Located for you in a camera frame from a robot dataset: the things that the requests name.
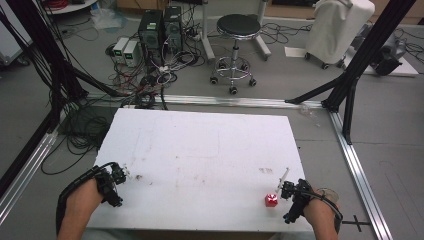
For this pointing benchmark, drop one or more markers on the clear plastic scrap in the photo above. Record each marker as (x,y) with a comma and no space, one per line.
(308,111)

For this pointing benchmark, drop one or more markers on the person's right hand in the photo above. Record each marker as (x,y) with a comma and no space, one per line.
(320,211)

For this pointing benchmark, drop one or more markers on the black round stool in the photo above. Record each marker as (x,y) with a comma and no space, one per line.
(238,25)

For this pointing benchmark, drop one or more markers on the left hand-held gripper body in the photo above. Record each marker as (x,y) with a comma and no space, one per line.
(108,186)

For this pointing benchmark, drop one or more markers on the white power supply box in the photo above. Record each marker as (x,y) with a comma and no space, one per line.
(130,53)
(120,48)

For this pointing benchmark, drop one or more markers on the red cube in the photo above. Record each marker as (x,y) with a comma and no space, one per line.
(271,200)

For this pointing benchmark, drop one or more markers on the white covered cart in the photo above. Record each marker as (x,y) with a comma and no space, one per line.
(336,30)

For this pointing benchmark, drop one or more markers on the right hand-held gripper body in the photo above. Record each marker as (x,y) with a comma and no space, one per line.
(298,195)

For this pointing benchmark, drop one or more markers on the black machine on white board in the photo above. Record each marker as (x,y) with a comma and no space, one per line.
(388,60)

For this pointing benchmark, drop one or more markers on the black computer tower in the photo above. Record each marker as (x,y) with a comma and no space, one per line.
(150,35)
(173,28)

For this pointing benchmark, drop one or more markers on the person's left hand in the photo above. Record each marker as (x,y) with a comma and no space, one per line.
(85,198)

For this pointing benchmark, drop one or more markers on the black frame post with braces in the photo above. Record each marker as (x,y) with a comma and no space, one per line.
(370,46)

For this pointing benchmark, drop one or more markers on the clear plastic bag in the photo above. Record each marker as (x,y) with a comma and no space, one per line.
(107,18)

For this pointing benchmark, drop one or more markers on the long aluminium floor rail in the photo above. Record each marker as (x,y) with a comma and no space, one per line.
(233,101)

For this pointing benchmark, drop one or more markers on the black slanted frame bar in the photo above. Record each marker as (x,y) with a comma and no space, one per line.
(26,156)

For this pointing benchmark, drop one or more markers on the white round table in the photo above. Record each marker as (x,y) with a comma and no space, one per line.
(71,6)

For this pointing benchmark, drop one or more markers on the white table leg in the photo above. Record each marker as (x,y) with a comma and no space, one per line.
(206,33)
(261,36)

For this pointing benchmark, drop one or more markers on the white power strip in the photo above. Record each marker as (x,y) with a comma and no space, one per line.
(163,69)

